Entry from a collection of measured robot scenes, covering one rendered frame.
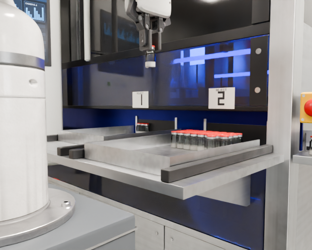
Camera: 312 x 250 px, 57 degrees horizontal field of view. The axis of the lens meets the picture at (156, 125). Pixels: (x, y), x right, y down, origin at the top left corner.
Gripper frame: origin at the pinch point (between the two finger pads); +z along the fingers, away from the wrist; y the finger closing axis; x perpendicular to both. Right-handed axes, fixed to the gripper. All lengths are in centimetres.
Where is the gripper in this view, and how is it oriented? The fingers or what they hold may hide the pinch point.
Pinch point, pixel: (150, 41)
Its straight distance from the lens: 64.8
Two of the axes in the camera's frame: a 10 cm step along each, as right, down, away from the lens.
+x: 7.2, 0.5, -6.9
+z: 0.1, 10.0, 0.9
